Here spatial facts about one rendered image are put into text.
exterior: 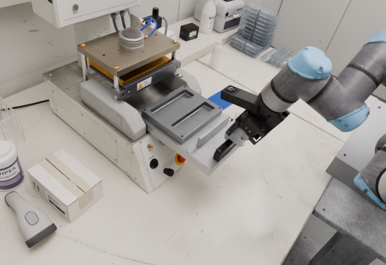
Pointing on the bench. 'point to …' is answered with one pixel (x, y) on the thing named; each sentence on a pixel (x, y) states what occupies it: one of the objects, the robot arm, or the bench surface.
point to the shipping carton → (66, 184)
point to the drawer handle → (223, 149)
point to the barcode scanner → (30, 219)
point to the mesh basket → (11, 122)
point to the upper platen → (129, 72)
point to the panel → (161, 150)
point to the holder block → (181, 113)
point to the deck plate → (141, 103)
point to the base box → (100, 136)
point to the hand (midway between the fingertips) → (226, 134)
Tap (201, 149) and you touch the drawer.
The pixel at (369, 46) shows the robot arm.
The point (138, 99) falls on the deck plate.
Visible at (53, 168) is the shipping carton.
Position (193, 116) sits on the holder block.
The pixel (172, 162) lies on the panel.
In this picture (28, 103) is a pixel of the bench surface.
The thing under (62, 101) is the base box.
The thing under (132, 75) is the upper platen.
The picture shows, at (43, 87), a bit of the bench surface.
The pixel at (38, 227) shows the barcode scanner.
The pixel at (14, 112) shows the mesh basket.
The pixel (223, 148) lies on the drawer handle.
